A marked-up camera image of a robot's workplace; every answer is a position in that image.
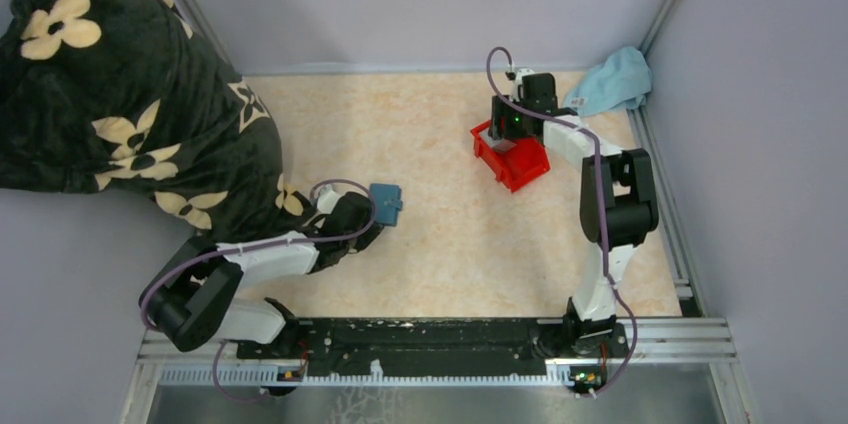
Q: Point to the light blue cloth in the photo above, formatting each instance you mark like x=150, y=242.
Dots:
x=622, y=82

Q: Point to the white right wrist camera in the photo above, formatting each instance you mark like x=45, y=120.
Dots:
x=516, y=75

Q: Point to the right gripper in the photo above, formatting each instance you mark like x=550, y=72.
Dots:
x=501, y=127

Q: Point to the red plastic bin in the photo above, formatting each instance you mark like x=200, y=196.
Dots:
x=522, y=164

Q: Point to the black floral blanket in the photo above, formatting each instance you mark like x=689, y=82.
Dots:
x=103, y=95

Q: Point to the teal card holder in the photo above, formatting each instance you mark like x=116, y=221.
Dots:
x=389, y=203

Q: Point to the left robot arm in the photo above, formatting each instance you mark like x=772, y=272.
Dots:
x=193, y=299

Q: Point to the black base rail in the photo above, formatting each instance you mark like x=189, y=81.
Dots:
x=449, y=350

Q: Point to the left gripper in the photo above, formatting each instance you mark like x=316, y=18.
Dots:
x=369, y=237

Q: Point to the silver credit cards stack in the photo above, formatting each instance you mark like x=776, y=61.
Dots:
x=497, y=144

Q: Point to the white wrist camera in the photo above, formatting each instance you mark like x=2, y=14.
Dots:
x=326, y=199
x=516, y=75

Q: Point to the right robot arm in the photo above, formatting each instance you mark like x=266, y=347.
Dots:
x=617, y=208

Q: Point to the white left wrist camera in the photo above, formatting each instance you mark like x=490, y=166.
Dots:
x=326, y=199

